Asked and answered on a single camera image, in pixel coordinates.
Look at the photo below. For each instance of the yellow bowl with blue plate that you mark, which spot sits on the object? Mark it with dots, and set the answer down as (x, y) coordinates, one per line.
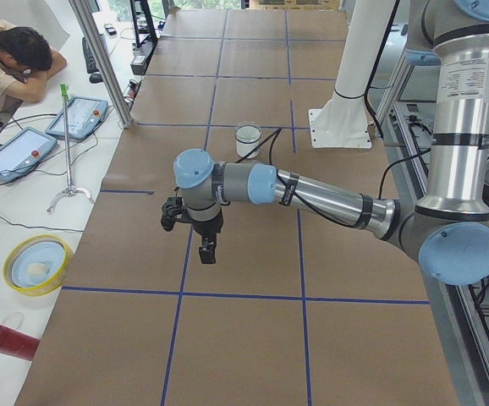
(38, 265)

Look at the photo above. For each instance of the teach pendant near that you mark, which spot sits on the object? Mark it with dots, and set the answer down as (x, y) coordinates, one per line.
(22, 154)

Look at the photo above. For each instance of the teach pendant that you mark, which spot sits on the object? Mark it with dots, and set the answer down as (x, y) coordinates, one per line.
(22, 154)
(84, 115)

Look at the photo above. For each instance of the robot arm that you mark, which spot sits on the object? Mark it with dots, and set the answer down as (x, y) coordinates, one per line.
(447, 230)

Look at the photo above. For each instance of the person in beige shirt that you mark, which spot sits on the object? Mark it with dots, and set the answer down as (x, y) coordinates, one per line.
(27, 62)

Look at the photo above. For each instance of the white enamel cup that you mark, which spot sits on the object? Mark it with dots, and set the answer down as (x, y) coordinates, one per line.
(247, 138)

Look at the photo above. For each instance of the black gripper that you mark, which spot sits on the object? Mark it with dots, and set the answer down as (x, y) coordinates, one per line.
(207, 227)

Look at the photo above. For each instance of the black computer mouse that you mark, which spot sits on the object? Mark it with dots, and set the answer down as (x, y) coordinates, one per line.
(95, 78)

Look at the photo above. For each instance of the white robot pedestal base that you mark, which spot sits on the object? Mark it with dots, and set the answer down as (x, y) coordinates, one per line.
(343, 122)

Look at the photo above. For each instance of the teach pendant far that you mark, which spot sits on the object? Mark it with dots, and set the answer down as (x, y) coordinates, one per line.
(84, 115)

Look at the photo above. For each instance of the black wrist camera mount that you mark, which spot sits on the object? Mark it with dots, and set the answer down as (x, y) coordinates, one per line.
(173, 211)

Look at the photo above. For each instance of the black keyboard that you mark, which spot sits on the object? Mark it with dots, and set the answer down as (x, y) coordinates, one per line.
(90, 62)

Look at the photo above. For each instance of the grabber stick green handle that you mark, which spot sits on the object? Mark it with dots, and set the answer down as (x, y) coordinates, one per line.
(71, 190)

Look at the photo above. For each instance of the red cylinder tube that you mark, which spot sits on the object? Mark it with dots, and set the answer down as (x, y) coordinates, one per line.
(17, 344)

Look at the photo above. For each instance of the aluminium frame post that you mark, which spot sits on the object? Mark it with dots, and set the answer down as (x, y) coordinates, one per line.
(88, 26)

